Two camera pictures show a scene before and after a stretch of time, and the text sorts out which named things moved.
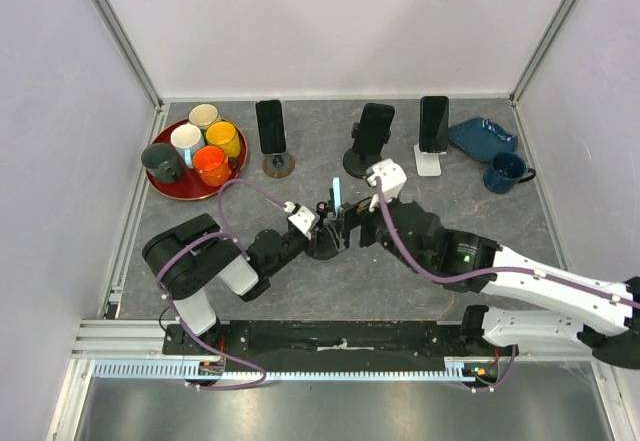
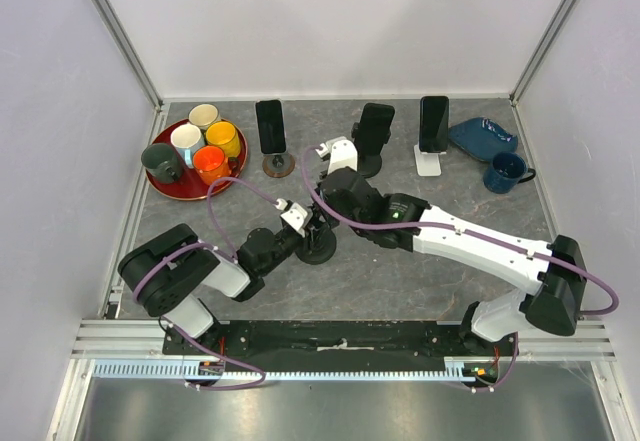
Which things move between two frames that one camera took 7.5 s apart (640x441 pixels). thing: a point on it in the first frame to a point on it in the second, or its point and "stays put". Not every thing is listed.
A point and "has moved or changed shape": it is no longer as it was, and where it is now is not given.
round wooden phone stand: [278, 166] stays put
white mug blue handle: [187, 138] stays put
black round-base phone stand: [331, 236] has moved or changed shape
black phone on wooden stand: [271, 126] stays put
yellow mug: [224, 135] stays put
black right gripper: [355, 217] to [326, 201]
